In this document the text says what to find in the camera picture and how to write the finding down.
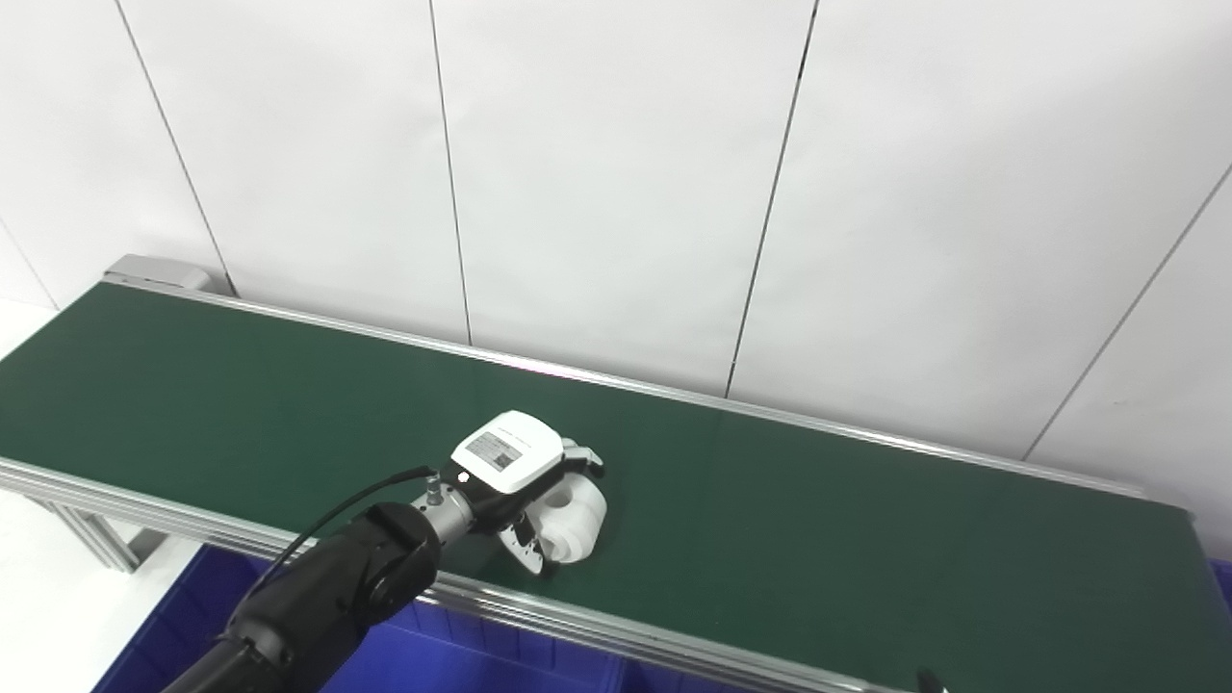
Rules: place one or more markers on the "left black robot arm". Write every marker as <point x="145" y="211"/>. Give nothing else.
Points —
<point x="327" y="597"/>

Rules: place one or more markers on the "large blue plastic bin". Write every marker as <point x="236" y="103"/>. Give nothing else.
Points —
<point x="1224" y="587"/>

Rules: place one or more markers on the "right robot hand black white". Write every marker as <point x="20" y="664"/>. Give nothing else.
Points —
<point x="932" y="683"/>

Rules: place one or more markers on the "white plastic cylindrical part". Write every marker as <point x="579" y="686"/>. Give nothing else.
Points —
<point x="577" y="525"/>

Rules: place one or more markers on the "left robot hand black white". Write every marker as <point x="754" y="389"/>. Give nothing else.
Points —
<point x="505" y="452"/>

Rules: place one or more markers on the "green conveyor belt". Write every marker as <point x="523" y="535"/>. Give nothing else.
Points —
<point x="577" y="626"/>
<point x="818" y="539"/>

